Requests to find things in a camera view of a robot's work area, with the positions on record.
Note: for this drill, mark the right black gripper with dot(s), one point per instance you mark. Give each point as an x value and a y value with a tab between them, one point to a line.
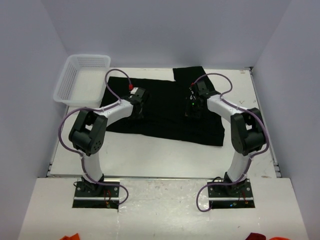
188	112

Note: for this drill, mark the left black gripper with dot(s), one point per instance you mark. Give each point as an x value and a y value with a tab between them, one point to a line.
139	115

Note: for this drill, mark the black t shirt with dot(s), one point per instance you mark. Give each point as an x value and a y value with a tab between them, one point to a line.
163	116

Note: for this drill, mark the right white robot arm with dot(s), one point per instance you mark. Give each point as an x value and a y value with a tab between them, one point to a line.
248	133

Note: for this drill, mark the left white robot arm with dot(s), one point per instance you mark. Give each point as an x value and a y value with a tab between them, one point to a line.
88	132

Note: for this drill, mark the white plastic basket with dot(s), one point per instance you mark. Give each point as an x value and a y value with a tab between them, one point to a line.
82	81

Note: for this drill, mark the dark red cloth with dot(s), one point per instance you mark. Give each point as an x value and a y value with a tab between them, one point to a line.
256	236

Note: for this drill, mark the orange cloth bottom left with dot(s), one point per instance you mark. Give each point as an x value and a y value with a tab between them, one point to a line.
72	237

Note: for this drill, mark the orange cloth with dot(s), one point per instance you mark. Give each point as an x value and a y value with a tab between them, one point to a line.
279	238
72	237

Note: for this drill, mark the orange cloth bottom right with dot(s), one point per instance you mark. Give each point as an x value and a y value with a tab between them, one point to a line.
279	238

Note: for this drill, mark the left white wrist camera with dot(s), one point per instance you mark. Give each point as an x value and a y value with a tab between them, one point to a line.
134	91

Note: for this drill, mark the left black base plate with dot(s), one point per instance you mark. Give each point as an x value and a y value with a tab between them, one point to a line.
90	196

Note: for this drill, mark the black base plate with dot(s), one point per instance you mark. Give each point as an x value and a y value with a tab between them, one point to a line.
238	196
90	196

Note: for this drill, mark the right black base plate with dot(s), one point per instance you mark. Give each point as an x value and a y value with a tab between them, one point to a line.
238	196

